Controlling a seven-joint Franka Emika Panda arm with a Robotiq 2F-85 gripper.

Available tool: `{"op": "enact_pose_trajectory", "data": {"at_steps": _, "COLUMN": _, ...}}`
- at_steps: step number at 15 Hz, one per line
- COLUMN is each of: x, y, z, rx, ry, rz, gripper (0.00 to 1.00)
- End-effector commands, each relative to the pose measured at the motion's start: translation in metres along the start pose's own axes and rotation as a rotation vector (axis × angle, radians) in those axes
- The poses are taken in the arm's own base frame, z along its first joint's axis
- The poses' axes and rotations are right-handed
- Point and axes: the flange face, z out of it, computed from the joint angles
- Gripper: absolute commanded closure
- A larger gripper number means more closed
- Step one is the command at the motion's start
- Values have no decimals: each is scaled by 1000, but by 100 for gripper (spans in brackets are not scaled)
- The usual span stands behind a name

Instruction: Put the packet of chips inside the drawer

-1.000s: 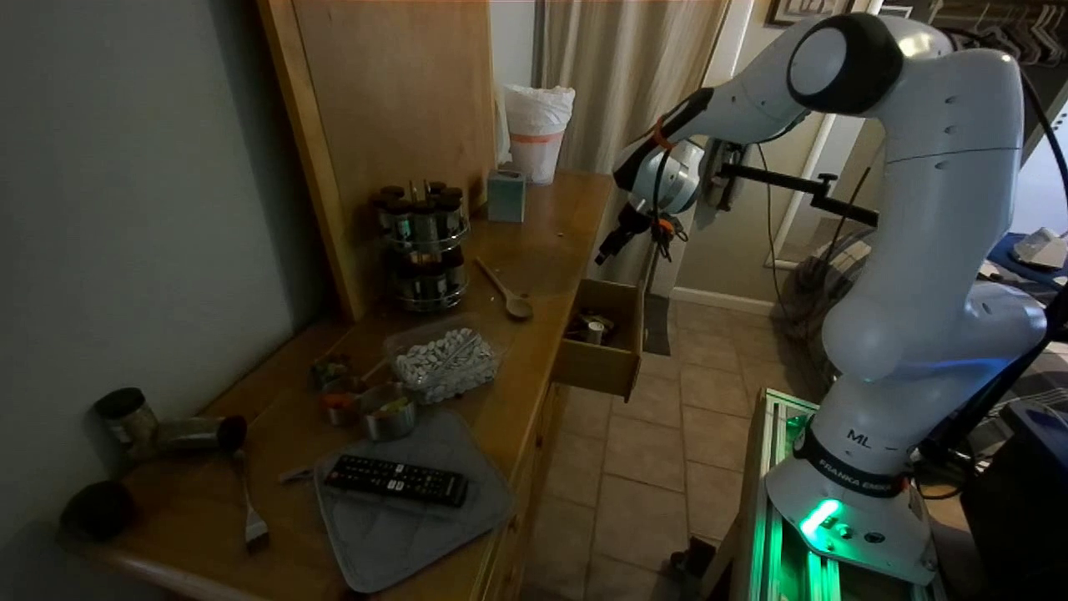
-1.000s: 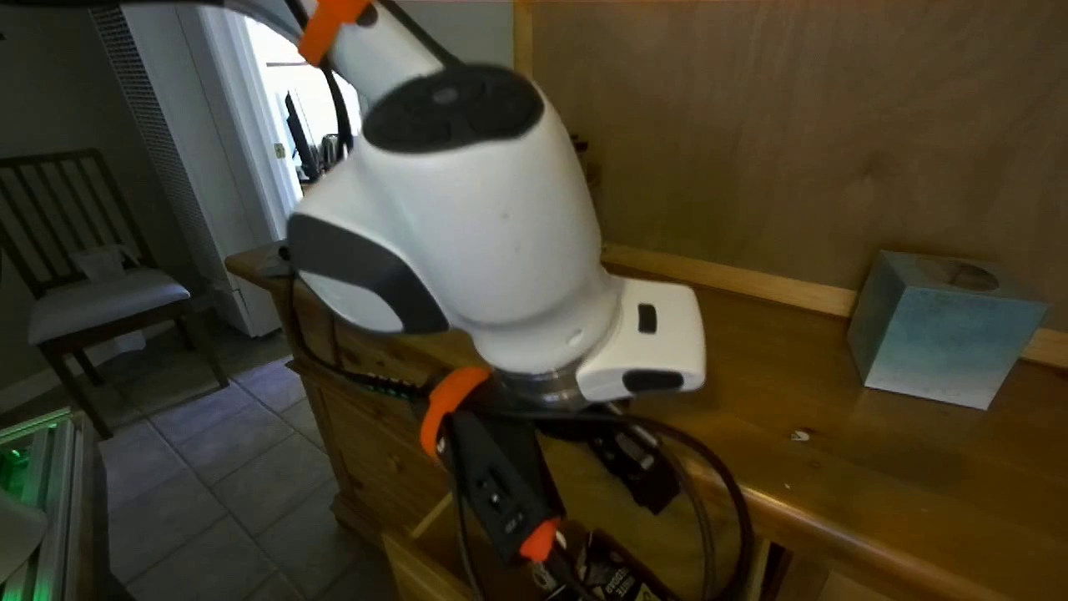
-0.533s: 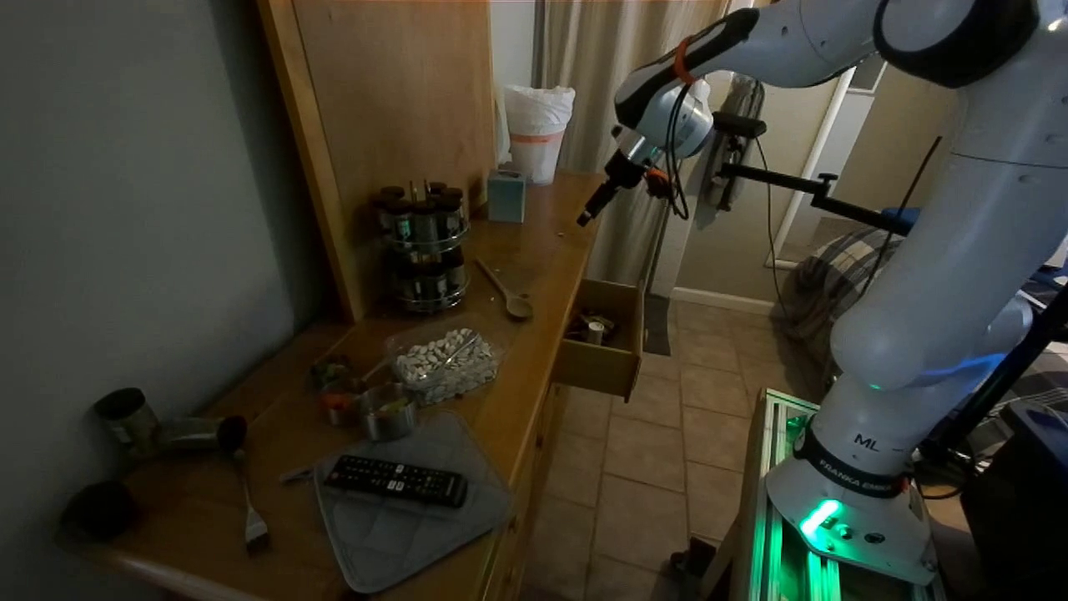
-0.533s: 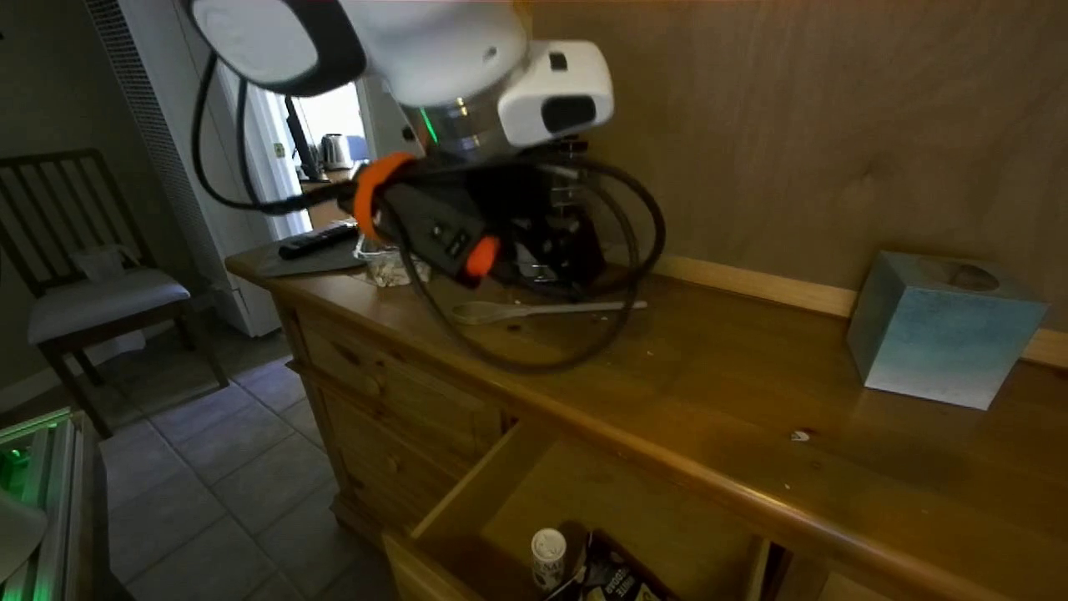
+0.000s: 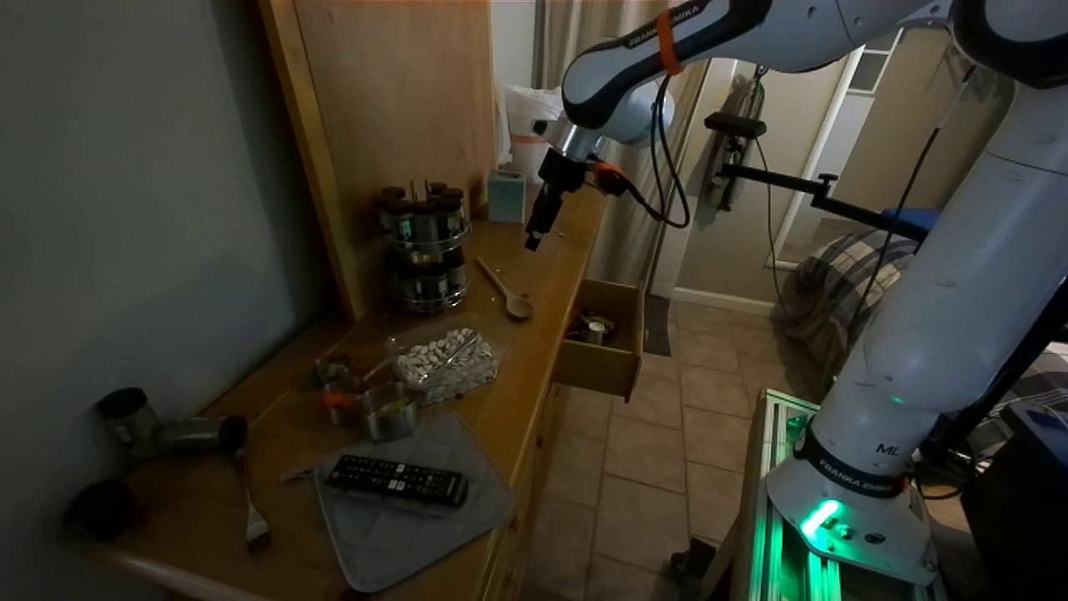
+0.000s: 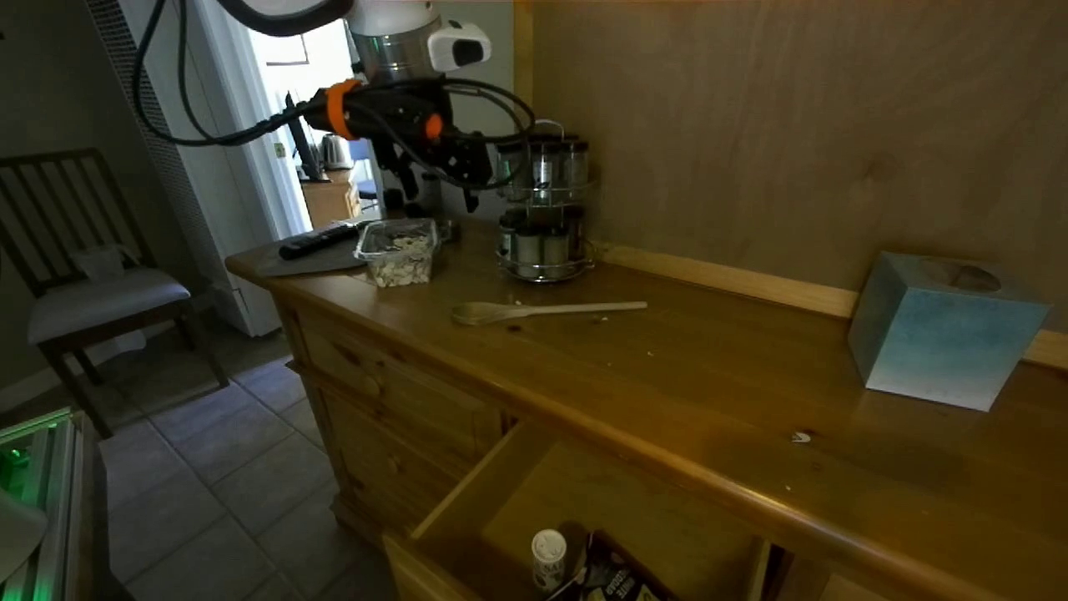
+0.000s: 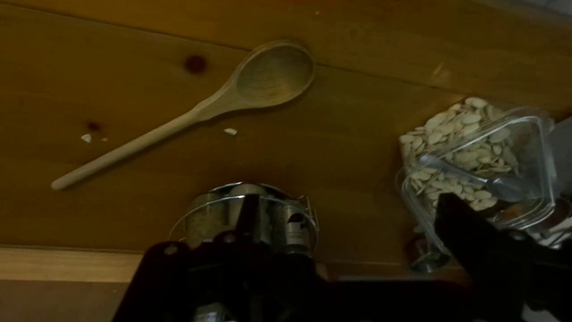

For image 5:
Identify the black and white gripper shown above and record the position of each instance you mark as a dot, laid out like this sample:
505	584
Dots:
559	169

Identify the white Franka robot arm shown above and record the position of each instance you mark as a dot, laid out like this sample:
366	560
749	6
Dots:
955	300

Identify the open wooden drawer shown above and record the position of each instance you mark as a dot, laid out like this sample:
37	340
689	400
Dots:
601	361

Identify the small blue box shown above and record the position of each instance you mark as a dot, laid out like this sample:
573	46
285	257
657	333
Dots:
507	194

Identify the wooden spoon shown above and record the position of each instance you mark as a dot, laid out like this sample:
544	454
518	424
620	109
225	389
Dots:
505	291

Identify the beige curtain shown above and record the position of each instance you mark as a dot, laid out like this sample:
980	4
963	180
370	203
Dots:
622	239

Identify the wooden dresser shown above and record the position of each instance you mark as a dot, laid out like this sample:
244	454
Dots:
521	333

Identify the small white cylindrical container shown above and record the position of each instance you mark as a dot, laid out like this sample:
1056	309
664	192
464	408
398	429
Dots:
598	327

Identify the round spice jar rack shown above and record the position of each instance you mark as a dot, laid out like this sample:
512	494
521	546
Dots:
421	250

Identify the silver patterned plastic bag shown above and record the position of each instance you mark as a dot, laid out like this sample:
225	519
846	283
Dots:
444	363

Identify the tall wooden back panel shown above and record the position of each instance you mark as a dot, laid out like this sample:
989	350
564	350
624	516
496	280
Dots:
390	100

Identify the small glass jar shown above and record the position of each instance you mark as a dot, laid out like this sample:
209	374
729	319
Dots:
396	417

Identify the small red toy item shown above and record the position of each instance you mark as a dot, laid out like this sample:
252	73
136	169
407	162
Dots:
335	390

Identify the black remote control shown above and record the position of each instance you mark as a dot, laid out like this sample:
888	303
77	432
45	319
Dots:
398	480

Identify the woven basket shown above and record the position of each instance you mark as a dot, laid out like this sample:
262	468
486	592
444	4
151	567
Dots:
821	293

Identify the grey quilted cloth mat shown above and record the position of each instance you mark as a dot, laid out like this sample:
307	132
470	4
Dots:
413	546

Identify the green lit robot stand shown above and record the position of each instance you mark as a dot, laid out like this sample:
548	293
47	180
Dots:
778	534

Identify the lying metal cylinder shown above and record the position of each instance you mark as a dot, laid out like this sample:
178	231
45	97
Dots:
187	432

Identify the upright metal cup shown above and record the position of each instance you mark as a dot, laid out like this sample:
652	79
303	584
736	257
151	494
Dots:
124	420

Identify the black round cup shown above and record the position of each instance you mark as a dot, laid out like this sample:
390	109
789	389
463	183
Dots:
98	512

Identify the dark box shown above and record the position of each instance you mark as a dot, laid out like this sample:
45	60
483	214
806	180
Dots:
1018	503

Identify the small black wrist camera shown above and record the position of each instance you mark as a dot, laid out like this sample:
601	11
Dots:
605	175

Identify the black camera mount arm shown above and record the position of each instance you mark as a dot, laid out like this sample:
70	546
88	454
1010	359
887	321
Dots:
778	180

